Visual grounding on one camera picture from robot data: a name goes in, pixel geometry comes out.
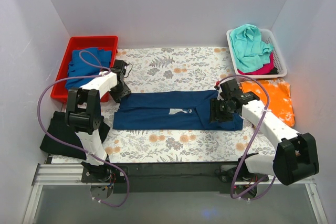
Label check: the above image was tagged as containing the dark blue t shirt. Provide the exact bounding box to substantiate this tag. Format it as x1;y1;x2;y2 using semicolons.
113;90;243;131

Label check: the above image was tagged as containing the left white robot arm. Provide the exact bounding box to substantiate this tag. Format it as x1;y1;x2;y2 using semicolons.
65;60;131;182

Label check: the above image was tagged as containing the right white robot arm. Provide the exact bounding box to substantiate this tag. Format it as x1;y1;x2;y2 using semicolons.
210;79;320;185

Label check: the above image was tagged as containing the orange tie-dye folded shirt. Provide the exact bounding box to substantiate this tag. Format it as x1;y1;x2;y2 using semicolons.
240;78;295;127

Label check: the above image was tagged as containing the red plastic bin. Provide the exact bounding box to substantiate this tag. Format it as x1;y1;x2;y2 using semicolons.
50;36;118;103

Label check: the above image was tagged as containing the magenta shirt in basket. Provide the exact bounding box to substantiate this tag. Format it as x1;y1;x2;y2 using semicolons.
245;53;275;75

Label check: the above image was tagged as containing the teal t shirt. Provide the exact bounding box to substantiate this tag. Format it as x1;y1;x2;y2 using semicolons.
229;24;274;73

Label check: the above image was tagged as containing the black folded shirt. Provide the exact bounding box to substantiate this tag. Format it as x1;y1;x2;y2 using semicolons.
39;111;111;161

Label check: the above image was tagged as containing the white plastic basket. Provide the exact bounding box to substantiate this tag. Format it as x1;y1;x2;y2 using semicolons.
226;28;287;79

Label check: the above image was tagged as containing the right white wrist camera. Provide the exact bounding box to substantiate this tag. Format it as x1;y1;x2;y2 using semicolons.
214;81;224;100

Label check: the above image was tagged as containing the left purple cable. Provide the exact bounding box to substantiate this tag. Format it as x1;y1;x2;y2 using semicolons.
37;50;131;207

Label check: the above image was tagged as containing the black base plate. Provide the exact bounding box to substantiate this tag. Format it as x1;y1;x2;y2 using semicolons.
81;161;270;195

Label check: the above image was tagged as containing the aluminium mounting rail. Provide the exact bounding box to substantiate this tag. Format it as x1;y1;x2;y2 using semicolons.
24;164;328;223

